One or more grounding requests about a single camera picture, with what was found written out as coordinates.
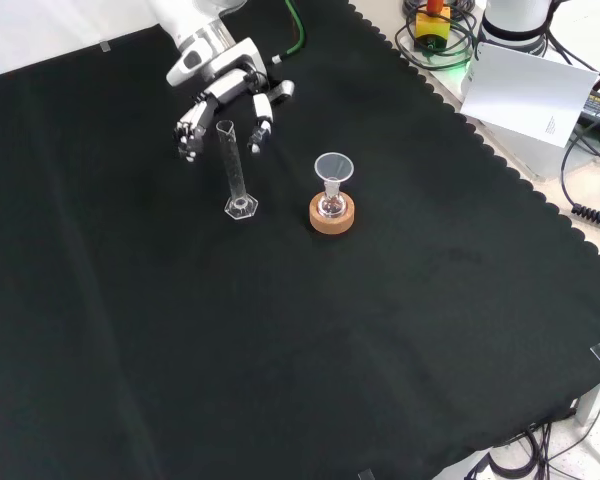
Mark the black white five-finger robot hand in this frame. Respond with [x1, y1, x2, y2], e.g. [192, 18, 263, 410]
[165, 37, 296, 164]

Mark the clear glass graduated cylinder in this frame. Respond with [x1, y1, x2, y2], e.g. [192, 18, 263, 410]
[215, 119, 260, 222]

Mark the clear plastic funnel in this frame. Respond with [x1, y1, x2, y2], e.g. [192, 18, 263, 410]
[313, 151, 355, 199]

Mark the round-bottom glass flask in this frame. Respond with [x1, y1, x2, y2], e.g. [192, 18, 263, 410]
[317, 179, 347, 219]

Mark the yellow stop button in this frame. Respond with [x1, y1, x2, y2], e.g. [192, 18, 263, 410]
[413, 0, 452, 54]

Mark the black cloth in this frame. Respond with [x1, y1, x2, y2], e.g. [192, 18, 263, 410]
[0, 0, 600, 480]

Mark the white cylindrical device base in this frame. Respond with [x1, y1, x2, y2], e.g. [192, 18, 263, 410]
[479, 0, 554, 54]

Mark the pale board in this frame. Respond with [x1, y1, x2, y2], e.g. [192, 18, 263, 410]
[459, 42, 600, 149]

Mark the white box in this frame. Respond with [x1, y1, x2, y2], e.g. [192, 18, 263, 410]
[459, 49, 577, 182]

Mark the green cable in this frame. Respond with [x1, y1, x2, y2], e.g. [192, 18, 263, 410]
[271, 0, 307, 65]

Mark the black cable loop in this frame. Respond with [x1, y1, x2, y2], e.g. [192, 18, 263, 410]
[393, 0, 481, 72]

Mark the cork ring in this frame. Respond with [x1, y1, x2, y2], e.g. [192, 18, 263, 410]
[308, 192, 356, 237]

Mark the black coiled cable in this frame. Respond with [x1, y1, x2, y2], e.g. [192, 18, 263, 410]
[559, 112, 600, 229]

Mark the black cable bundle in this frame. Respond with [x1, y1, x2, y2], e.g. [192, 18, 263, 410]
[472, 409, 600, 480]

